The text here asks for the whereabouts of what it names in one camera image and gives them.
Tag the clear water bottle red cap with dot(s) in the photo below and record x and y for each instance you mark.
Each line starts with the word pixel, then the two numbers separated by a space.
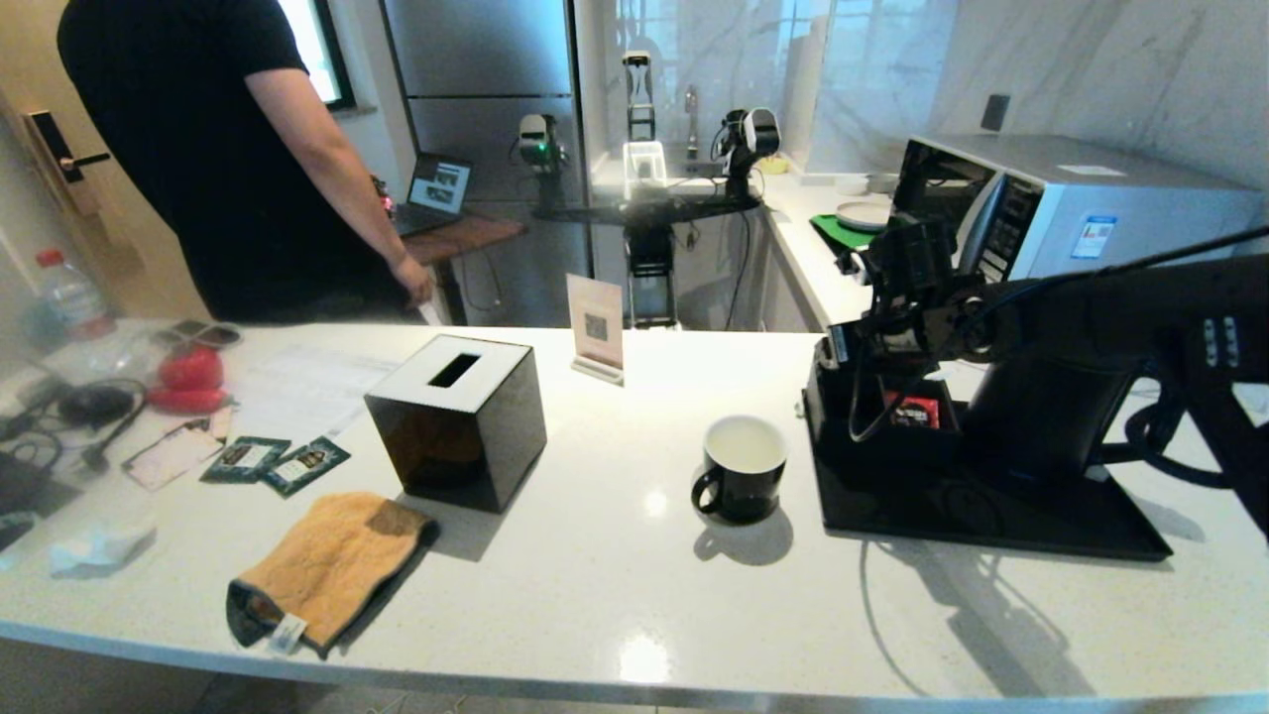
pixel 69 307

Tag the silver microwave oven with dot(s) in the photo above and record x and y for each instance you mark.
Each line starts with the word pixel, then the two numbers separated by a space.
pixel 1091 188

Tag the brown wooden side table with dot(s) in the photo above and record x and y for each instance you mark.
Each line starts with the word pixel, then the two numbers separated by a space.
pixel 471 236

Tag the red toy bell pepper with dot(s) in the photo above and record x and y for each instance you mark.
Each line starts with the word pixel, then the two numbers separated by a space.
pixel 191 369

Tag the red coffee sachet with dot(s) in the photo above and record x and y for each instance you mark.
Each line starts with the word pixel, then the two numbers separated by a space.
pixel 917 412

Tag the chrome faucet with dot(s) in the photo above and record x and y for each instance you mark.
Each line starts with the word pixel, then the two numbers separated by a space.
pixel 691 119

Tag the open laptop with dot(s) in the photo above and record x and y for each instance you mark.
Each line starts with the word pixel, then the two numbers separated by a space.
pixel 438 188

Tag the person in black shirt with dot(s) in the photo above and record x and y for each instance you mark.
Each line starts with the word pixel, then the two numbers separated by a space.
pixel 198 149

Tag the crumpled white tissue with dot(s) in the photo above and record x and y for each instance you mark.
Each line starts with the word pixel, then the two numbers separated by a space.
pixel 99 548

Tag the black rectangular serving tray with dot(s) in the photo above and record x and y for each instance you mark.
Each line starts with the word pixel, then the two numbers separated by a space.
pixel 942 516

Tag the beige QR code sign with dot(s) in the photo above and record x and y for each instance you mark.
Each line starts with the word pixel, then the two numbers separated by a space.
pixel 595 327

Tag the green silicone mat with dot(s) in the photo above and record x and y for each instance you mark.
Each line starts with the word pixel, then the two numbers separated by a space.
pixel 833 234

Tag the black teleoperation stand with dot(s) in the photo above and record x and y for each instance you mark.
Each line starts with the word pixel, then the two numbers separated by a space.
pixel 649 258

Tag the beige wooden door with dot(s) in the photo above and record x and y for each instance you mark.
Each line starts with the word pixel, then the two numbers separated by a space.
pixel 50 59

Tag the white plate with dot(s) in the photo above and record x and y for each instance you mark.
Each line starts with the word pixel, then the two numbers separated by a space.
pixel 863 214

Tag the dark brown coaster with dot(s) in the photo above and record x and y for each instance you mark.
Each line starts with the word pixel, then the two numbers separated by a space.
pixel 203 335

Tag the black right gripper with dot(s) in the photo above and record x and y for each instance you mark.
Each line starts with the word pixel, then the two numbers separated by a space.
pixel 902 342

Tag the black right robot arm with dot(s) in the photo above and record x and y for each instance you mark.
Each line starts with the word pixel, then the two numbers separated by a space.
pixel 1110 317

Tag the black compartment organizer box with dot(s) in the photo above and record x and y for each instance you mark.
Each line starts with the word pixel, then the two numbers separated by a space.
pixel 853 446

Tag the beige paper packet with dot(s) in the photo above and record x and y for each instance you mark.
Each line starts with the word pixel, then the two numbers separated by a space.
pixel 173 456

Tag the flat black pad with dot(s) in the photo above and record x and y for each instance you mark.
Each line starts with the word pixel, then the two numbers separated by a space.
pixel 30 486

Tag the dark green tea sachet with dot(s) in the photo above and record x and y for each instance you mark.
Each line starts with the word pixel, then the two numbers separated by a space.
pixel 307 466
pixel 243 459

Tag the grey steel refrigerator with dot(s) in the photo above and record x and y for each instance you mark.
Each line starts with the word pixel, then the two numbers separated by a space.
pixel 496 50

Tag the black electronic door lock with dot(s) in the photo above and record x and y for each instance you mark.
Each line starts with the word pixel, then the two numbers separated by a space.
pixel 48 144

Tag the black tissue box white top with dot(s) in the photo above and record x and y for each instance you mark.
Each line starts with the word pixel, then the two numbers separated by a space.
pixel 456 436

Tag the black mug white inside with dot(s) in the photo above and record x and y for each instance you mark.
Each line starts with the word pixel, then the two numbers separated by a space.
pixel 739 476

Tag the black computer mouse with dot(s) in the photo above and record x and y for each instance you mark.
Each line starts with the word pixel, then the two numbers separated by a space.
pixel 94 407

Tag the small grey bowl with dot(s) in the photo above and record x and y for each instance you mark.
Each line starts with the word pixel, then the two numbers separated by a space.
pixel 880 182

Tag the black electric kettle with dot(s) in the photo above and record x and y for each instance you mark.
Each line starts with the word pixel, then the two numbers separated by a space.
pixel 1041 426

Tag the red toy chili pepper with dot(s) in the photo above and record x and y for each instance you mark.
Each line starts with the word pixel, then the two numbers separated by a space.
pixel 188 401

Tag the printed white paper sheet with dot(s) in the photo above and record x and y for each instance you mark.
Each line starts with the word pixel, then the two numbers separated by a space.
pixel 307 392

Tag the dark framed window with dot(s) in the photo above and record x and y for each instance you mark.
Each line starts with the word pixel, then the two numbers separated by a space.
pixel 317 50

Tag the dark wall socket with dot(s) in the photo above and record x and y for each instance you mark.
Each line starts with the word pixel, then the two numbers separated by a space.
pixel 994 112

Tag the white and black mast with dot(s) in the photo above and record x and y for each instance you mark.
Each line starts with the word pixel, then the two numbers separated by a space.
pixel 643 164

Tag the white base cabinet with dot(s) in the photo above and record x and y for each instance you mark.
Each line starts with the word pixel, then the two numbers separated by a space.
pixel 788 288

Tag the small white bowl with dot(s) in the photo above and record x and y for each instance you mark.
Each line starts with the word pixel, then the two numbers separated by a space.
pixel 850 184

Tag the orange microfiber cloth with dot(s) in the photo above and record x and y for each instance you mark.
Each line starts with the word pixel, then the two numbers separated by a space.
pixel 327 565

